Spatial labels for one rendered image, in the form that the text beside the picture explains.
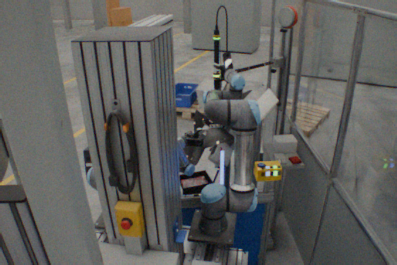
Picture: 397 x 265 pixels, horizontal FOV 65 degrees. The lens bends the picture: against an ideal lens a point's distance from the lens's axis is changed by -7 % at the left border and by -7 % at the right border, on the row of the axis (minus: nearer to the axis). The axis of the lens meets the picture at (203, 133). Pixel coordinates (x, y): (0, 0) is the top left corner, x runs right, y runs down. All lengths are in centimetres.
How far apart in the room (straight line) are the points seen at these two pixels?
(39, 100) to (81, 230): 15
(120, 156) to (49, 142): 81
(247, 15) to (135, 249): 833
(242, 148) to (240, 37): 798
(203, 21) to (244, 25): 119
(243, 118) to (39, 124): 118
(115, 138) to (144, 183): 18
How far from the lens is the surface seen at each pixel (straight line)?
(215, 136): 219
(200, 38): 975
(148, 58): 95
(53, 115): 31
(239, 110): 143
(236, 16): 931
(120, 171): 115
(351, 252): 212
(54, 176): 34
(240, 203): 156
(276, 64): 259
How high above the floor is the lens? 221
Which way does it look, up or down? 27 degrees down
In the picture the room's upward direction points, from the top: 1 degrees counter-clockwise
